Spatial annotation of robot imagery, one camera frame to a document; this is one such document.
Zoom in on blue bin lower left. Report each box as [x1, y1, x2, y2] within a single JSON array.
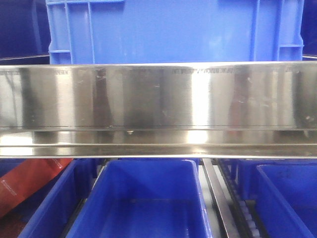
[[0, 159, 100, 238]]

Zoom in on blue bin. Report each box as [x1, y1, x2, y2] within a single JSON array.
[[237, 159, 317, 238], [0, 159, 100, 238], [67, 159, 212, 238]]

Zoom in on large blue plastic crate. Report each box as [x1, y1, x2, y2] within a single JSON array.
[[46, 0, 304, 64]]

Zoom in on white roller track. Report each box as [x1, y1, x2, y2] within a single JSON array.
[[217, 159, 268, 238]]

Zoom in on metal divider bar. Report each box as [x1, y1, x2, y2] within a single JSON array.
[[203, 158, 240, 238]]

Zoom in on stainless steel shelf rail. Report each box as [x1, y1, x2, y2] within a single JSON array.
[[0, 61, 317, 159]]

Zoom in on red package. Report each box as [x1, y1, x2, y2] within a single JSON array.
[[0, 158, 72, 217]]

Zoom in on blue bin lower right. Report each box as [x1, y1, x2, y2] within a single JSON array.
[[237, 159, 317, 238]]

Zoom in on blue bin lower centre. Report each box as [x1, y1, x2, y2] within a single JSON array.
[[67, 159, 212, 238]]

